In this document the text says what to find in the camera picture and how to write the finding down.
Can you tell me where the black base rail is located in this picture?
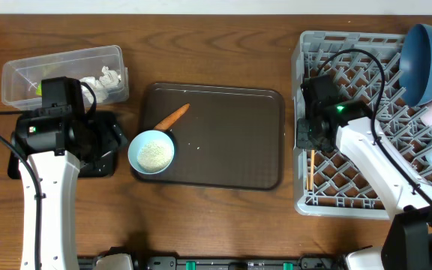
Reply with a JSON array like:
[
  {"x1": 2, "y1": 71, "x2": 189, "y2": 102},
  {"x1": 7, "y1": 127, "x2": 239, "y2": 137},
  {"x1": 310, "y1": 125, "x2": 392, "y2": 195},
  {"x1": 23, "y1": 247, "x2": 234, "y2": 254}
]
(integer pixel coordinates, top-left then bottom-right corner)
[{"x1": 78, "y1": 247, "x2": 347, "y2": 270}]

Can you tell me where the black plastic tray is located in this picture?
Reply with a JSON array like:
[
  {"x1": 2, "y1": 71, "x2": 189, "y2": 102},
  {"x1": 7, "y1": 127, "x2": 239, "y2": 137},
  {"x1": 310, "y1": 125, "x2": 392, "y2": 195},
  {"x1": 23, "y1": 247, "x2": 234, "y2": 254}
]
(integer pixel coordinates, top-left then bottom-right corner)
[{"x1": 11, "y1": 107, "x2": 117, "y2": 179}]

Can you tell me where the large blue plate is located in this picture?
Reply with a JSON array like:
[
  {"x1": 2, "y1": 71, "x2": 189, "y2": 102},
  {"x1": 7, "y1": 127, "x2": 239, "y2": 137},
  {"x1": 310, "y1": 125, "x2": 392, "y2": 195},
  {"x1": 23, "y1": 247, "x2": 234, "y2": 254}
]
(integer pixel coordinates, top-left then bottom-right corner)
[{"x1": 399, "y1": 24, "x2": 432, "y2": 107}]

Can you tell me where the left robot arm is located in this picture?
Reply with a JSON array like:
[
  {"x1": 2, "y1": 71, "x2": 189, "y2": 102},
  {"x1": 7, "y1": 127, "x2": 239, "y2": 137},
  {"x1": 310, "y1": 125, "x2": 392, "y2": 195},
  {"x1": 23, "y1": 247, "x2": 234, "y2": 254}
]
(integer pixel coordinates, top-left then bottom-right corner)
[{"x1": 13, "y1": 106, "x2": 127, "y2": 269}]

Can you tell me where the orange carrot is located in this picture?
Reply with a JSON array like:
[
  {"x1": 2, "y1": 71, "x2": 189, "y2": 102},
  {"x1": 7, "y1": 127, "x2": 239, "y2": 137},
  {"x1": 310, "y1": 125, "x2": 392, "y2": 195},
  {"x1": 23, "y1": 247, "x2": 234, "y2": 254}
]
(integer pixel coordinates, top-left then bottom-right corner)
[{"x1": 154, "y1": 103, "x2": 191, "y2": 132}]

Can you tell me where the white tissue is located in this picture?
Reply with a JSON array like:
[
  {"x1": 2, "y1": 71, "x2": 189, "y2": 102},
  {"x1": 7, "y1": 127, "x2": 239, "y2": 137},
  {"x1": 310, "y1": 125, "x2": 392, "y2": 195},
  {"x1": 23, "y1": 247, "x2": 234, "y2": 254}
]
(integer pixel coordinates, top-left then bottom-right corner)
[{"x1": 79, "y1": 66, "x2": 122, "y2": 103}]

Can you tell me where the yellow green snack wrapper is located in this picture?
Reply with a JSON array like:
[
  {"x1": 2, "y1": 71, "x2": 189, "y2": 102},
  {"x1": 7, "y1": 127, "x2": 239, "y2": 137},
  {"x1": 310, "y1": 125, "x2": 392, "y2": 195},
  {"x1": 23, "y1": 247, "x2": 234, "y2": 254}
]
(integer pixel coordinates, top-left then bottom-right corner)
[{"x1": 35, "y1": 83, "x2": 42, "y2": 96}]

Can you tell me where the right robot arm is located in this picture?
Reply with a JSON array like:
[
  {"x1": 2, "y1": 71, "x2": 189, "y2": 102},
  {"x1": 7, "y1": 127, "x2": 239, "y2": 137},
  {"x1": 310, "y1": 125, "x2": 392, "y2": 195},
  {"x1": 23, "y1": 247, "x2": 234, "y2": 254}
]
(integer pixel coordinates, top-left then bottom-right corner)
[{"x1": 295, "y1": 101, "x2": 432, "y2": 270}]

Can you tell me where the light blue rice bowl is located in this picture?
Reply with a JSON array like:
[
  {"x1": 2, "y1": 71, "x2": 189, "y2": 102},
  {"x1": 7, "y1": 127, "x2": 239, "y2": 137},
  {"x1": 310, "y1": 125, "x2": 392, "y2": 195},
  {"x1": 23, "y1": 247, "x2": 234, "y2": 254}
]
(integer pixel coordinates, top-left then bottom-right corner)
[{"x1": 127, "y1": 130, "x2": 175, "y2": 175}]

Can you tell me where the brown serving tray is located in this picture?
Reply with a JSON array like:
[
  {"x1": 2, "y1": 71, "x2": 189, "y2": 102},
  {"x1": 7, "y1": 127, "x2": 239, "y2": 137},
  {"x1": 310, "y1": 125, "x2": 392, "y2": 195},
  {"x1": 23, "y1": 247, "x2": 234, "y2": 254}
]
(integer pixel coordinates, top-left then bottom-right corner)
[{"x1": 131, "y1": 82, "x2": 284, "y2": 191}]

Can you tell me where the grey dishwasher rack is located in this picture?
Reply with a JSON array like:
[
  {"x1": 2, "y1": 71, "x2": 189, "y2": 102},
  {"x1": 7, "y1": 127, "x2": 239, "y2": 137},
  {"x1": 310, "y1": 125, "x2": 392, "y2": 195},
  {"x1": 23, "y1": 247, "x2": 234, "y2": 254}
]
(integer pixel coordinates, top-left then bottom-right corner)
[{"x1": 291, "y1": 31, "x2": 432, "y2": 220}]

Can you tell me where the clear plastic waste bin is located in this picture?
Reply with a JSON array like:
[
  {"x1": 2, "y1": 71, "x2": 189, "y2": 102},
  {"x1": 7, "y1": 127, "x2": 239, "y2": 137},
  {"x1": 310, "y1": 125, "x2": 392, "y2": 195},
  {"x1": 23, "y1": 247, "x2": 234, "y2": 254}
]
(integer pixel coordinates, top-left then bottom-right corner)
[{"x1": 1, "y1": 45, "x2": 129, "y2": 110}]

